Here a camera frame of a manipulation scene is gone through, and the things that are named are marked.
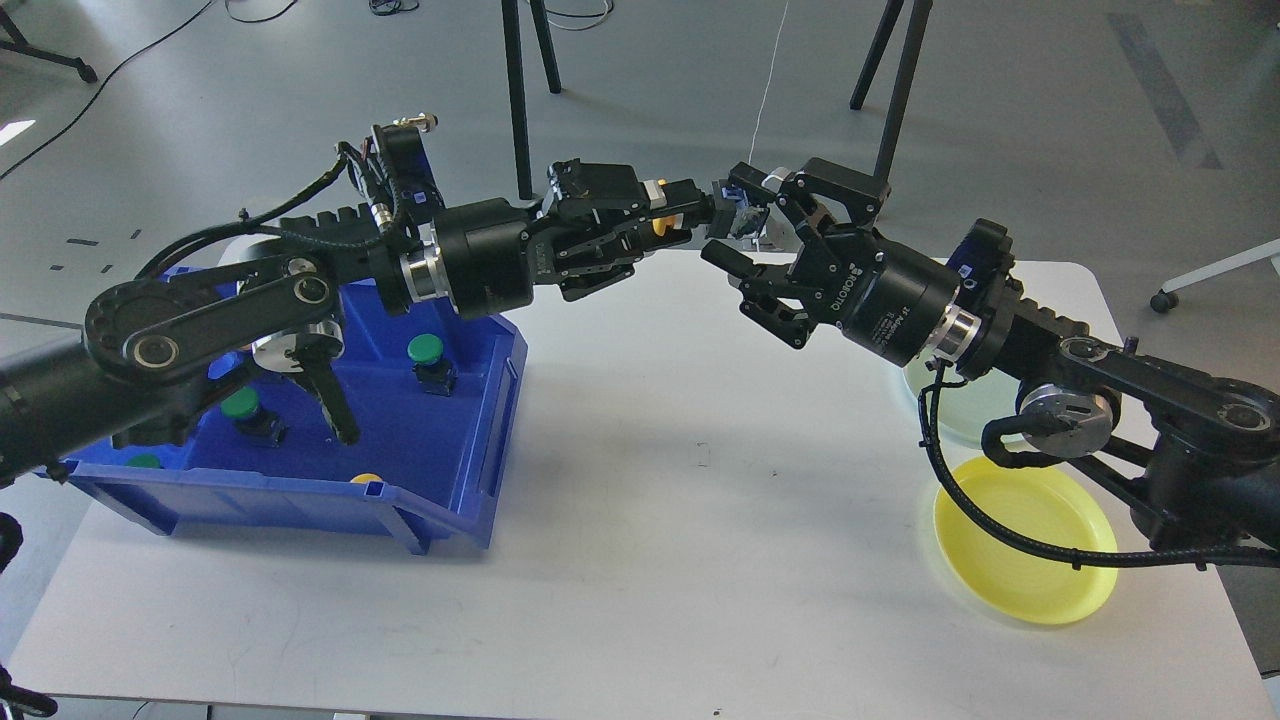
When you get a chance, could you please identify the white cable on floor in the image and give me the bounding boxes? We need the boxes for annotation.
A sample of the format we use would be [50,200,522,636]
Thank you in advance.
[750,0,791,167]

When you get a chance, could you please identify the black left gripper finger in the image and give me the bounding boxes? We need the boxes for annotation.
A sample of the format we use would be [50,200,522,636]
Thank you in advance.
[556,222,692,302]
[545,159,716,236]

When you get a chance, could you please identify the black floor cable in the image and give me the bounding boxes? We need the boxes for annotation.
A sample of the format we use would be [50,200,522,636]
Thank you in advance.
[0,0,301,179]

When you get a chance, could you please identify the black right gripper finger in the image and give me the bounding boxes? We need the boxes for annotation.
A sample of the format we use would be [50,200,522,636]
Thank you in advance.
[728,158,890,266]
[700,240,845,348]

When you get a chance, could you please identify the black tripod legs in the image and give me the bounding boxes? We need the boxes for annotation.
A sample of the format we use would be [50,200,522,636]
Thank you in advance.
[847,1,934,183]
[500,1,562,200]

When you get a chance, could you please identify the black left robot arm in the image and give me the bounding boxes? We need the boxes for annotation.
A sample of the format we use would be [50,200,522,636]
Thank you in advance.
[1,113,732,486]

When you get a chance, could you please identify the yellow plate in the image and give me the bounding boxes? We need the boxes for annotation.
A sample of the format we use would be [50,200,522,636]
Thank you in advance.
[933,457,1117,625]

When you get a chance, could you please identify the blue plastic bin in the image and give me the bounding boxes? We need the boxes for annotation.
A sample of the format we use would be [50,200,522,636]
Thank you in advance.
[68,281,527,555]

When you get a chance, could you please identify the white chair leg with caster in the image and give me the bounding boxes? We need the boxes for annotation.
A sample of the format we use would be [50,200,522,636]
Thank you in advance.
[1149,238,1279,314]

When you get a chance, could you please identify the pale green plate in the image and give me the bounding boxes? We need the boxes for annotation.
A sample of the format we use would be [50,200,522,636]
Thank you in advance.
[902,357,1020,447]

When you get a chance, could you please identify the black stand base corner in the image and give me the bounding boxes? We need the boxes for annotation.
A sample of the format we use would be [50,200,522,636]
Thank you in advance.
[1,3,99,85]

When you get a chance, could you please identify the green push button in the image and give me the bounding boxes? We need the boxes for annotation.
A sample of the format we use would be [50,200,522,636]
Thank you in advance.
[218,386,287,448]
[406,333,458,397]

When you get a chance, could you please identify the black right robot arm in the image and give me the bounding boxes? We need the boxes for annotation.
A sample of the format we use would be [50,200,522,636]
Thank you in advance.
[701,158,1279,568]

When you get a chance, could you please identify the white power adapter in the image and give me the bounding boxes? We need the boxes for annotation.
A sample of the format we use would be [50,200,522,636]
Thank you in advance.
[750,215,797,252]

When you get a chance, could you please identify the black tripod legs right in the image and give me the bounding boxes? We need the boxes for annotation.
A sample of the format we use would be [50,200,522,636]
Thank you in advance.
[847,1,934,183]

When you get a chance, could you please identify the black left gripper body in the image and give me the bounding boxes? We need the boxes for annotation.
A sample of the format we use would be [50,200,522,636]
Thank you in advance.
[398,199,617,319]

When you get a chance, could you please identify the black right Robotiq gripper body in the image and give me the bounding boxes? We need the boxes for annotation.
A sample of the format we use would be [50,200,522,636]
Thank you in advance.
[790,225,980,366]

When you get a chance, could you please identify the black tripod legs left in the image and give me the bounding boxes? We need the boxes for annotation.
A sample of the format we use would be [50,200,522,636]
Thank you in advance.
[500,1,562,200]

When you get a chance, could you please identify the green push button corner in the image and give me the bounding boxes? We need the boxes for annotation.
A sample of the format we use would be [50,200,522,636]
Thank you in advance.
[125,454,164,469]

